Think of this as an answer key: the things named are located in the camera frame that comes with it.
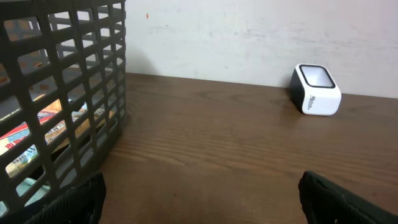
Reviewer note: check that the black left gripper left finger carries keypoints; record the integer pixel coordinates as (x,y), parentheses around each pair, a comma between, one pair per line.
(82,203)

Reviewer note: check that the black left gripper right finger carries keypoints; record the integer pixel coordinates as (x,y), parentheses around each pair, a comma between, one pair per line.
(323,201)

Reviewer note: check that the yellow red snack bag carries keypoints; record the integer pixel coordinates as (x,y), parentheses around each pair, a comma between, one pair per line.
(16,135)

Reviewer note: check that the white barcode scanner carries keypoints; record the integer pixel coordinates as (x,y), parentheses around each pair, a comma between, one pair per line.
(314,91)

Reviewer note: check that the dark grey plastic mesh basket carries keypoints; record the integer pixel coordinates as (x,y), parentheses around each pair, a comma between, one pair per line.
(73,52)

